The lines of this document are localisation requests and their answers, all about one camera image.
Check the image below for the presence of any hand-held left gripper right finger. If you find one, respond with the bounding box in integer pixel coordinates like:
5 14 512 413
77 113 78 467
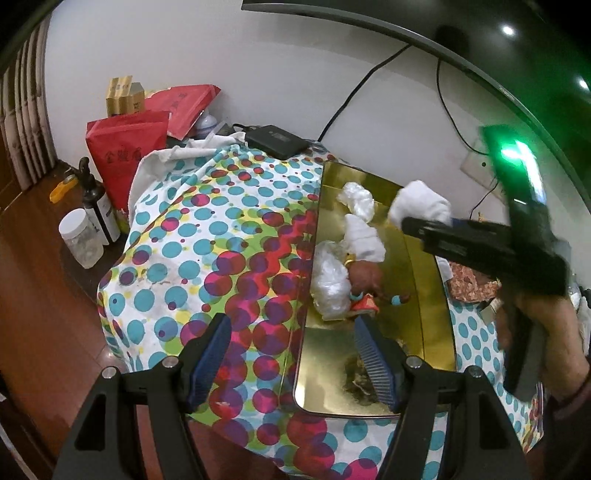
353 315 532 480

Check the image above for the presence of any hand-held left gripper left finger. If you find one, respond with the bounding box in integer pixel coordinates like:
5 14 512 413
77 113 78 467
53 313 233 480

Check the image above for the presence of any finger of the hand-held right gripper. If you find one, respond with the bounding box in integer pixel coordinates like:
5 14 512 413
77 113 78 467
401 216 462 265

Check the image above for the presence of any white cloth roll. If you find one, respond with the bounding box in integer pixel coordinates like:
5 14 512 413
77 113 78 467
388 180 453 227

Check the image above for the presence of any camouflage patterned ball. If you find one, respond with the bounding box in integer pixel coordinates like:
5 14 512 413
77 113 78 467
339 342 393 404

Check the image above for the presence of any brown patterned box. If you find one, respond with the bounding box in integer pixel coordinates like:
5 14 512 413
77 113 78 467
445 263 502 303

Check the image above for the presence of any gold tin box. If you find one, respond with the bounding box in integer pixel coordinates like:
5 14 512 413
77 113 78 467
293 159 458 418

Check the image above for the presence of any brown doll figurine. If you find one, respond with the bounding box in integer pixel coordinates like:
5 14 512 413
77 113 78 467
342 256 411 319

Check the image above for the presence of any person's right forearm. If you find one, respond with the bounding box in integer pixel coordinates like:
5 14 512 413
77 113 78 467
540 378 591 480

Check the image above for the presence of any person's right hand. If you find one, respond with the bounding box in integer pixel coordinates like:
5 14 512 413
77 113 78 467
538 294 591 402

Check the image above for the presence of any polka-dot tablecloth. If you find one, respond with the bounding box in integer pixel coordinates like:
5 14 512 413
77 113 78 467
97 143 550 476

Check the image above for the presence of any black set-top box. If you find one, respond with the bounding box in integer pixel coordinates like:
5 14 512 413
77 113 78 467
242 124 309 158

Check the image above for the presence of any clear jar white lid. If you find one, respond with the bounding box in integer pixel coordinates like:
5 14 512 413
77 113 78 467
58 209 105 269

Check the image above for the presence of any dark glass bottle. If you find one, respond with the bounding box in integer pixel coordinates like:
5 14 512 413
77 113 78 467
78 157 122 245

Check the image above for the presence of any black television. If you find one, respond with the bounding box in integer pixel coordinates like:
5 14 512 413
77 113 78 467
241 0 591 204

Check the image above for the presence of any large red bag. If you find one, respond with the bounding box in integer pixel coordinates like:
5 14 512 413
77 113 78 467
85 111 171 232

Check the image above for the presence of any yellow utility knife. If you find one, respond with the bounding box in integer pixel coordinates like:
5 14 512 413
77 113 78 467
49 175 80 203

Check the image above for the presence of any flat red bag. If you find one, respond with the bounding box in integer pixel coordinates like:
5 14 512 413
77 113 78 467
143 84 222 139

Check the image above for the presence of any tan cardboard box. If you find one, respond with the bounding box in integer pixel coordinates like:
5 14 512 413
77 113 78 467
124 82 146 114
105 76 134 116

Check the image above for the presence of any thin grey cable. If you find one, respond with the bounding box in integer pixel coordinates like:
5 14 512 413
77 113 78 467
468 182 502 222

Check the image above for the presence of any white wall outlet plate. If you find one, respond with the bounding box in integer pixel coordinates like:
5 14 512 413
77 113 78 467
462 150 506 197

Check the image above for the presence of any black cable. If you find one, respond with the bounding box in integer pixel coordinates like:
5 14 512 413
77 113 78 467
316 44 411 141
435 58 481 153

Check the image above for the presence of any fluted wooden door frame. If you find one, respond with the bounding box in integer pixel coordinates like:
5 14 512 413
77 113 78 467
0 18 58 190

